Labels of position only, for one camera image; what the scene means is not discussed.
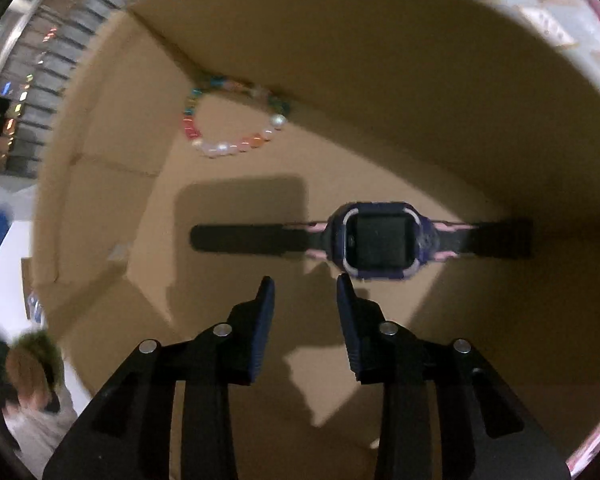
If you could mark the person's left hand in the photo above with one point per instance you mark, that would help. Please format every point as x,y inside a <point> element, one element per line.
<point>27,377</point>

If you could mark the purple smart watch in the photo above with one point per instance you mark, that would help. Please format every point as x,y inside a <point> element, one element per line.
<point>380,240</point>

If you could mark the cardboard box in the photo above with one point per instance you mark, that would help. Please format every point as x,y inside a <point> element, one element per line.
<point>380,110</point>

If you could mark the metal railing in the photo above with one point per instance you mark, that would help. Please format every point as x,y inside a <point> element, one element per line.
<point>55,60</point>

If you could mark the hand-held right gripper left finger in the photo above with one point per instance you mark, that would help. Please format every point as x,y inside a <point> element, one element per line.
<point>260,330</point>

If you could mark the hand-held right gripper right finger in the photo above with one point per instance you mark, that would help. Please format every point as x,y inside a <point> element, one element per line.
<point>352,330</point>

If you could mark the person's left forearm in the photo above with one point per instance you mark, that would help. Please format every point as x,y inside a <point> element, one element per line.
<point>47,352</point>

